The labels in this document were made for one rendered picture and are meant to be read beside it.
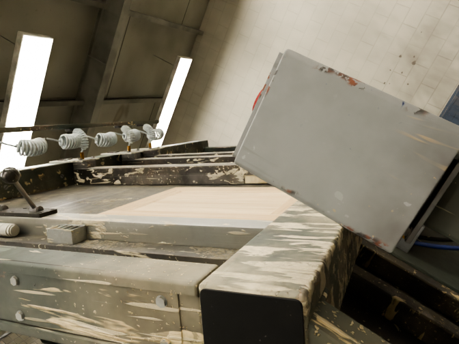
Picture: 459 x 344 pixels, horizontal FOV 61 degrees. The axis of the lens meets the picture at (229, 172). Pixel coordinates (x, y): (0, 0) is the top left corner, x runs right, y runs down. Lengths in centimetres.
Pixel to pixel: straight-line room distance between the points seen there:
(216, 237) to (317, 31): 570
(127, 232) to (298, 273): 44
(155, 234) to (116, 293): 27
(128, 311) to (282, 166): 27
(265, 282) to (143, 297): 15
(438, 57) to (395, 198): 575
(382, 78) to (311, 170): 574
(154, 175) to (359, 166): 123
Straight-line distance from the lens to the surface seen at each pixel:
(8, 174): 95
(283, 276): 44
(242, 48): 663
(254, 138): 37
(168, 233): 75
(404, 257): 64
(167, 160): 187
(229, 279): 44
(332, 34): 623
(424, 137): 35
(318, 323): 42
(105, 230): 84
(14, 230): 101
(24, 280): 63
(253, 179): 134
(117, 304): 52
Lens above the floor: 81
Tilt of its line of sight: 17 degrees up
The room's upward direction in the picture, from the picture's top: 60 degrees counter-clockwise
